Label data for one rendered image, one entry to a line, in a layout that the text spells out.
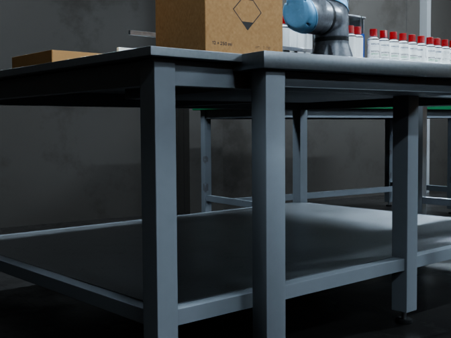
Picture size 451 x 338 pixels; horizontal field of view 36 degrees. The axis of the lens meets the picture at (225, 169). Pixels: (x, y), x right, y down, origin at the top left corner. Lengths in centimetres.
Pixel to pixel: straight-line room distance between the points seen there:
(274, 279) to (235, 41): 69
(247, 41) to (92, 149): 309
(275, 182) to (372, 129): 495
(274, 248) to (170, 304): 29
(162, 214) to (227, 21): 64
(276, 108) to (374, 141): 497
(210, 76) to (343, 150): 471
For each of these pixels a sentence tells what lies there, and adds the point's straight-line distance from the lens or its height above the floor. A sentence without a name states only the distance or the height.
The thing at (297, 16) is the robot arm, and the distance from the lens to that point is 223.
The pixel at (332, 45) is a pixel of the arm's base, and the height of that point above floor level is 92.
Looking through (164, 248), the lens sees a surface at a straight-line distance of 161.
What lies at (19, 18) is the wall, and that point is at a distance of 487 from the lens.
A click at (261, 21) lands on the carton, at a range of 207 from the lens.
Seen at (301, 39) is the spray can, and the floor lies 100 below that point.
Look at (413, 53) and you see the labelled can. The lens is 341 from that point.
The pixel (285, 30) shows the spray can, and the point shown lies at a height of 102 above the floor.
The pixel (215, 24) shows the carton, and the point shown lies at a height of 94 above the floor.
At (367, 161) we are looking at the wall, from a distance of 657.
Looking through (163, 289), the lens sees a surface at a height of 28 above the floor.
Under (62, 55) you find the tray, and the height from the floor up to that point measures 86.
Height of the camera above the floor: 65
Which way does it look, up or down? 3 degrees down
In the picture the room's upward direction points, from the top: straight up
